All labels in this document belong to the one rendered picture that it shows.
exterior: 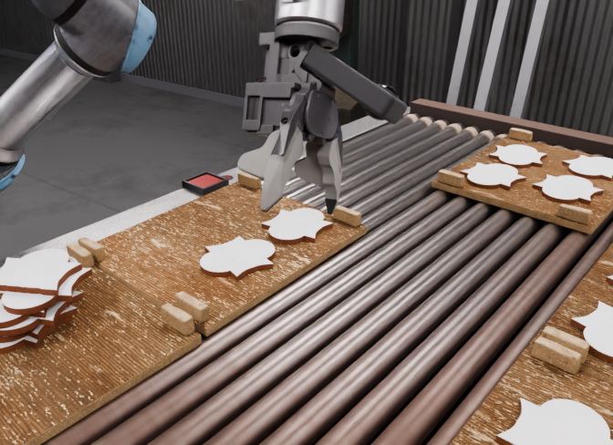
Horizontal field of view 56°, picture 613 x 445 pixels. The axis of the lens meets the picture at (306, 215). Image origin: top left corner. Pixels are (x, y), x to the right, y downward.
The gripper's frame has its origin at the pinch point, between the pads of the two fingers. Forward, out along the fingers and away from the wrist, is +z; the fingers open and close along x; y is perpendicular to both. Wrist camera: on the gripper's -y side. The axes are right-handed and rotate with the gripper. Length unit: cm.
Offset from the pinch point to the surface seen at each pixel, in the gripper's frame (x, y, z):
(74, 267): -1.7, 37.9, 11.5
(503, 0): -259, 35, -113
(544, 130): -114, -10, -26
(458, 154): -97, 9, -16
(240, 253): -26.9, 26.7, 9.0
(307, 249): -35.4, 18.1, 7.6
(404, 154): -89, 21, -15
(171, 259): -21.5, 37.2, 11.3
